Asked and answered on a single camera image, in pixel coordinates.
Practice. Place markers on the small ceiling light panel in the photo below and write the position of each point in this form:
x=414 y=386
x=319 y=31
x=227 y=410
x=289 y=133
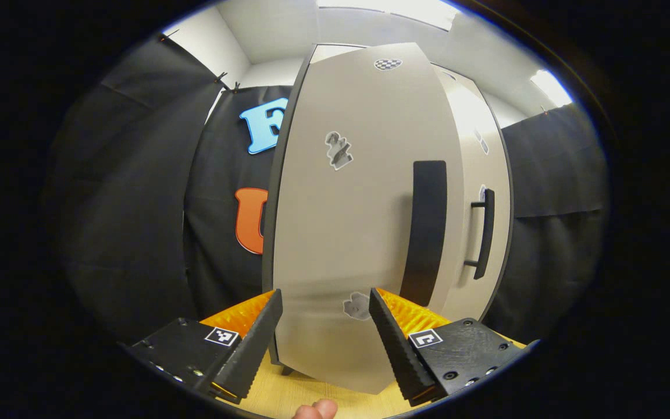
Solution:
x=551 y=88

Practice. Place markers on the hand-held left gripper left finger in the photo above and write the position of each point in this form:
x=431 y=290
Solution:
x=253 y=349

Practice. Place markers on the black backdrop cloth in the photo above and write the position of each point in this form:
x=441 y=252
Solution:
x=137 y=203

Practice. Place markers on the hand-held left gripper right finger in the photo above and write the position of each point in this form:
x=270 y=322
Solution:
x=396 y=343

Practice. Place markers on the white cabinet door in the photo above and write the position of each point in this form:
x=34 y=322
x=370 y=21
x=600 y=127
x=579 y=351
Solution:
x=474 y=169
x=346 y=233

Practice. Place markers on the large ceiling light panel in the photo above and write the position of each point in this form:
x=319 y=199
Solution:
x=405 y=10

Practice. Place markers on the white shoe cabinet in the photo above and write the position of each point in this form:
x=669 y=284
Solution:
x=335 y=53

